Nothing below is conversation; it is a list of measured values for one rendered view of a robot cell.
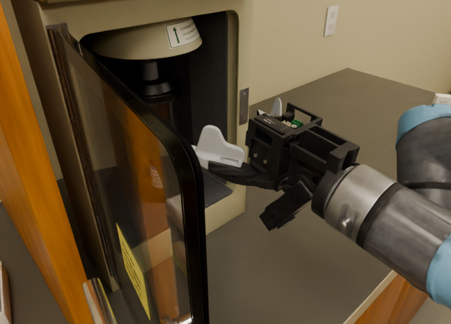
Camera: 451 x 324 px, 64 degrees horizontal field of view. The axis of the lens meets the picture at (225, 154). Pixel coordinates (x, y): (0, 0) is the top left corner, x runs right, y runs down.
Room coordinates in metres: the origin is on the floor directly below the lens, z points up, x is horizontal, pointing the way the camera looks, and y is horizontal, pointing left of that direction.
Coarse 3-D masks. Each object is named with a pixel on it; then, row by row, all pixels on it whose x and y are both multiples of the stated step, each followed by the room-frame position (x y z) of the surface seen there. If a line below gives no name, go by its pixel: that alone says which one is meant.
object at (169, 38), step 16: (96, 32) 0.55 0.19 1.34; (112, 32) 0.53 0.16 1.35; (128, 32) 0.52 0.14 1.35; (144, 32) 0.52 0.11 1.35; (160, 32) 0.52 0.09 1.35; (176, 32) 0.54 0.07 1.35; (192, 32) 0.57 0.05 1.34; (96, 48) 0.54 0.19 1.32; (112, 48) 0.52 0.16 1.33; (128, 48) 0.51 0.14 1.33; (144, 48) 0.51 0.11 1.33; (160, 48) 0.51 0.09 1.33; (176, 48) 0.53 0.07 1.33; (192, 48) 0.55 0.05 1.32
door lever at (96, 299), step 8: (88, 280) 0.21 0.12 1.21; (96, 280) 0.21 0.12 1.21; (88, 288) 0.20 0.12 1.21; (96, 288) 0.20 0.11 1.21; (88, 296) 0.19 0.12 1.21; (96, 296) 0.19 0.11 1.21; (104, 296) 0.19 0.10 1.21; (88, 304) 0.19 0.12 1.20; (96, 304) 0.19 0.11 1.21; (104, 304) 0.19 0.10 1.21; (96, 312) 0.18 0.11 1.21; (104, 312) 0.18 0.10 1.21; (112, 312) 0.18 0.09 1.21; (96, 320) 0.17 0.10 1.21; (104, 320) 0.17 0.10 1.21; (112, 320) 0.17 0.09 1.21
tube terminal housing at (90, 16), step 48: (96, 0) 0.44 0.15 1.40; (144, 0) 0.48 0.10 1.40; (192, 0) 0.53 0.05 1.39; (240, 0) 0.59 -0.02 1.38; (48, 48) 0.40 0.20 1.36; (240, 48) 0.59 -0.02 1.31; (48, 96) 0.44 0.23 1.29; (240, 144) 0.60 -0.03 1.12; (240, 192) 0.60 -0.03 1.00; (96, 240) 0.41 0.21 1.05
